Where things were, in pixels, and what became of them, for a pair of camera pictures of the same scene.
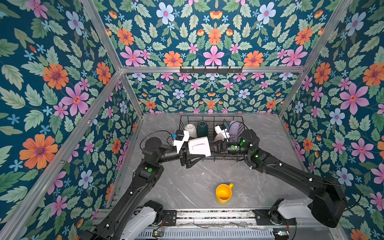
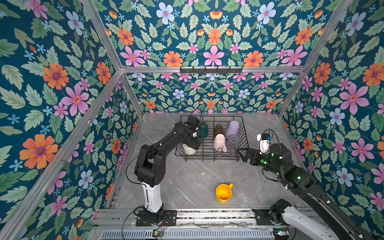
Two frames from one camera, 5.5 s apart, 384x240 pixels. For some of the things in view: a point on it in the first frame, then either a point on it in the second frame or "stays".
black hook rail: x=211 y=70 stays
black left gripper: x=186 y=160 → x=194 y=144
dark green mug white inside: x=202 y=129 stays
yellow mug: x=223 y=193 stays
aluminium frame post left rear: x=106 y=40 stays
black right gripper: x=222 y=147 → x=254 y=152
